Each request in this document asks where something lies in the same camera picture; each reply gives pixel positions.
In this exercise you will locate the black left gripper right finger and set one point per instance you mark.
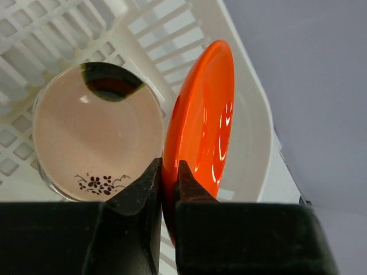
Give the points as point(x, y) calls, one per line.
point(213, 237)

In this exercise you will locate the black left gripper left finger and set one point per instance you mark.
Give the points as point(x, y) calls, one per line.
point(118, 236)

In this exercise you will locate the orange round plate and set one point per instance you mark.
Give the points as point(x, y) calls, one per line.
point(200, 125)

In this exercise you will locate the cream round flower plate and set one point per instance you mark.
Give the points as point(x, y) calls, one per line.
point(96, 128)

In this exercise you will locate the white plastic basket bin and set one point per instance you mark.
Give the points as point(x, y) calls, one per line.
point(158, 41)

